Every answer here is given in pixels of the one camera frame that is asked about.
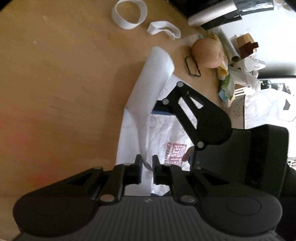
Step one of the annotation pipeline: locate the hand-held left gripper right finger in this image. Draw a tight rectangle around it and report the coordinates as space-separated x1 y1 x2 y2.
152 155 241 205

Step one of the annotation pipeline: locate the brown paper packet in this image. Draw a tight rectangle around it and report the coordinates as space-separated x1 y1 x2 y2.
236 33 259 58

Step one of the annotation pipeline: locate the white bowl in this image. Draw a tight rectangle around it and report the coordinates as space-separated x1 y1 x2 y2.
230 95 246 129

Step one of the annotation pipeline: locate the green snack packet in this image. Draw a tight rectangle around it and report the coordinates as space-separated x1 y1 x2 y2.
218 74 235 100

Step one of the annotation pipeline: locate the black air fryer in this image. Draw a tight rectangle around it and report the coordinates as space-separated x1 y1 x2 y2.
176 0 275 30

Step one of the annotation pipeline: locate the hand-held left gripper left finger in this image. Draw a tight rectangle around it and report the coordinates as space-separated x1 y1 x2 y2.
58 154 142 205

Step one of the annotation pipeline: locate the clear film roll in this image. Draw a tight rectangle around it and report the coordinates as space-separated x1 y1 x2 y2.
218 30 241 63

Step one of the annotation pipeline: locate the black hair tie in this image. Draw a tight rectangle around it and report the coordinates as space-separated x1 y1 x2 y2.
184 56 201 77

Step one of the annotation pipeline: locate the large clear plastic bag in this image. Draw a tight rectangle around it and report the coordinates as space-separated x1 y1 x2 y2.
245 89 296 129

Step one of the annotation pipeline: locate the folded white band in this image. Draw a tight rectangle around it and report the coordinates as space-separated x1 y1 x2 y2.
147 21 181 39

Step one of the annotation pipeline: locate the yellow snack packet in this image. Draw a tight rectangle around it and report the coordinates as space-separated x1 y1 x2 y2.
216 34 232 80

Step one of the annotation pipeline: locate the white band loop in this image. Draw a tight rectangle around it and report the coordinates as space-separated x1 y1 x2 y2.
112 0 148 30

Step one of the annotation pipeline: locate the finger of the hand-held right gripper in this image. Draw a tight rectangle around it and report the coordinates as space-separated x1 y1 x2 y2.
154 81 218 150

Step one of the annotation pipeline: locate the pinkish apple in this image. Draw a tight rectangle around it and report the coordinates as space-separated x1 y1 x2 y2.
192 38 225 69

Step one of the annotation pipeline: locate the white shopping bag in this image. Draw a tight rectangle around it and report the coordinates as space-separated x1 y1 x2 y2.
116 46 201 197

